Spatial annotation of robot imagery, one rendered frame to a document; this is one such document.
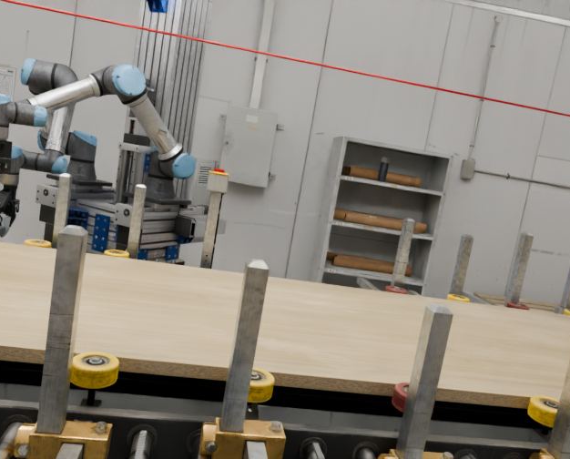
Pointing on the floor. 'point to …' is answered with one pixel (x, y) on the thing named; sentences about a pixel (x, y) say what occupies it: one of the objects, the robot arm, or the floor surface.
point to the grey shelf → (355, 186)
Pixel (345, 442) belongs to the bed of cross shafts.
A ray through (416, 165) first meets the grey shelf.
